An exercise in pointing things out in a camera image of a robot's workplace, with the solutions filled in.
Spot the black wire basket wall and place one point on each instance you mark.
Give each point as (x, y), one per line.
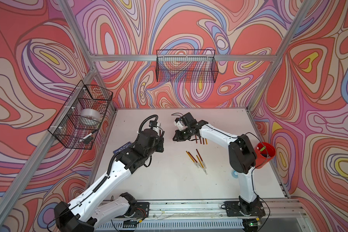
(186, 65)
(66, 128)

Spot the black wire basket back wall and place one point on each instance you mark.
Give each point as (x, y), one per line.
(186, 65)

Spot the blue treehouse paperback book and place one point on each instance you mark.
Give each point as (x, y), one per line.
(122, 148)

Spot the yellow knife centre group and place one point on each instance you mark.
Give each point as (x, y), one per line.
(191, 159)

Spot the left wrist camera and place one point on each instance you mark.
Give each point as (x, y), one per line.
(153, 124)

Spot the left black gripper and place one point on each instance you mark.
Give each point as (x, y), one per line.
(160, 141)

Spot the black wire basket left wall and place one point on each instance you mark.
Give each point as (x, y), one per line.
(66, 128)

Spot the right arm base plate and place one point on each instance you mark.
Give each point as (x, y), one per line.
(238, 209)

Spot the red plastic cup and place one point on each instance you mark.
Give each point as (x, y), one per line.
(265, 152)

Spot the grey duct tape roll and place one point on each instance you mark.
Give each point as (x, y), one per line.
(89, 117)

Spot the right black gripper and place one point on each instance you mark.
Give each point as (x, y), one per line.
(179, 138)

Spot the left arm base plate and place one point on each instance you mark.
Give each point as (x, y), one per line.
(139, 210)

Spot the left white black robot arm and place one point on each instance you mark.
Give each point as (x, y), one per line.
(85, 212)

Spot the small object in left basket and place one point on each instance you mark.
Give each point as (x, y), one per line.
(87, 139)

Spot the blue tape roll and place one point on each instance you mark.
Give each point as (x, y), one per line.
(235, 174)

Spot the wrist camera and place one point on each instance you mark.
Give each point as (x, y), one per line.
(153, 124)
(179, 124)

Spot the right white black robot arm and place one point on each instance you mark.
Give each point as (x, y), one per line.
(242, 156)

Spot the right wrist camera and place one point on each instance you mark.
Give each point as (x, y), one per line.
(179, 124)

